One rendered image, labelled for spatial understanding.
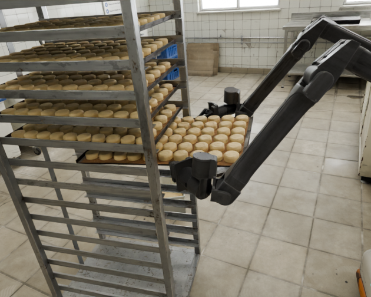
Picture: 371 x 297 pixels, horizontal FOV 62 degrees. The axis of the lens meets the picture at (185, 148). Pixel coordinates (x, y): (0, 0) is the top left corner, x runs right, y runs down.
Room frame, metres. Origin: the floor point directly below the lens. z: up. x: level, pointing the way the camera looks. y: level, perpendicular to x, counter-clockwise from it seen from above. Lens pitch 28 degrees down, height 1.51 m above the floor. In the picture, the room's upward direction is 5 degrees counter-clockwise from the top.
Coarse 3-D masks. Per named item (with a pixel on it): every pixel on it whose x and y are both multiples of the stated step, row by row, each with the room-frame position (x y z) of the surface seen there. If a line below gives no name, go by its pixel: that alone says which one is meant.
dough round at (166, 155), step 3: (165, 150) 0.95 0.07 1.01; (168, 150) 0.94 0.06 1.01; (159, 153) 0.93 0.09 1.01; (162, 153) 0.93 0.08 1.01; (165, 153) 0.93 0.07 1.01; (168, 153) 0.92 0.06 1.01; (171, 153) 0.92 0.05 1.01; (159, 156) 0.92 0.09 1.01; (162, 156) 0.91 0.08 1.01; (165, 156) 0.91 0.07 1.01; (168, 156) 0.91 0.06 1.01; (171, 156) 0.92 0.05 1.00; (159, 159) 0.92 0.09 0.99; (162, 159) 0.91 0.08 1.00; (165, 159) 0.91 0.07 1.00; (168, 159) 0.91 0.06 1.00
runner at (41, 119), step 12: (0, 120) 1.05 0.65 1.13; (12, 120) 1.03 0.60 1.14; (24, 120) 1.02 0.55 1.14; (36, 120) 1.00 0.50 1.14; (48, 120) 0.99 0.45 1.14; (60, 120) 0.97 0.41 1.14; (72, 120) 0.96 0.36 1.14; (84, 120) 0.95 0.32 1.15; (96, 120) 0.93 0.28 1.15; (108, 120) 0.92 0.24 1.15; (120, 120) 0.91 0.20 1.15; (132, 120) 0.90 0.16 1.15
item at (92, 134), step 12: (168, 108) 1.22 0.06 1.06; (156, 120) 1.11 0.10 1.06; (168, 120) 1.14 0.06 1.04; (24, 132) 1.10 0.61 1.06; (36, 132) 1.09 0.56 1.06; (48, 132) 1.08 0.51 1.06; (60, 132) 1.07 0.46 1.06; (72, 132) 1.10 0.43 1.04; (84, 132) 1.08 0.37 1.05; (96, 132) 1.06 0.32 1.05; (108, 132) 1.04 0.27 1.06; (120, 132) 1.02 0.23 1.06; (132, 132) 1.01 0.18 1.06; (156, 132) 1.01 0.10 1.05
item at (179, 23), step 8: (176, 0) 1.28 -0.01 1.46; (176, 8) 1.29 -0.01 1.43; (176, 24) 1.29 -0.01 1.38; (176, 32) 1.29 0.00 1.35; (184, 32) 1.30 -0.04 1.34; (184, 40) 1.30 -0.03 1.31; (184, 48) 1.29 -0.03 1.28; (184, 56) 1.28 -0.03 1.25; (184, 72) 1.28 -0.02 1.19; (184, 96) 1.28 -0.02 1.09; (184, 112) 1.29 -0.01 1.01; (192, 224) 1.29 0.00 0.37; (200, 248) 1.30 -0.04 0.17
